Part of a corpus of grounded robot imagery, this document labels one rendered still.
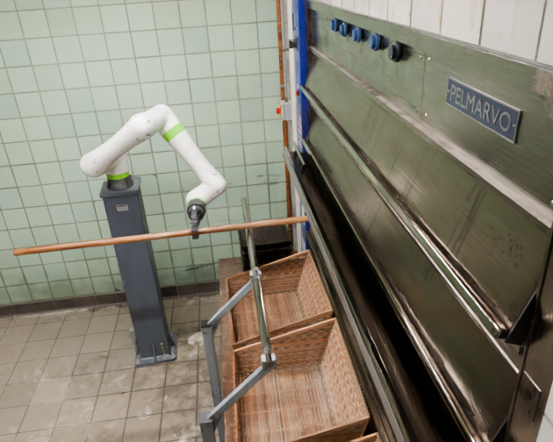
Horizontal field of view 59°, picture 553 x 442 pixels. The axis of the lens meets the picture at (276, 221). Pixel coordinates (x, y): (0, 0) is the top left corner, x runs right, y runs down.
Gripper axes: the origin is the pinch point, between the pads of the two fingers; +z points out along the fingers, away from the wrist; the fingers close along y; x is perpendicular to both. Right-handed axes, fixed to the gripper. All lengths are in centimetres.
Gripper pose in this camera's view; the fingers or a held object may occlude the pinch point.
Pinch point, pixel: (195, 231)
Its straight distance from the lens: 226.5
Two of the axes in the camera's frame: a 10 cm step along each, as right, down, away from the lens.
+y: 0.6, 8.9, 4.6
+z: 1.2, 4.5, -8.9
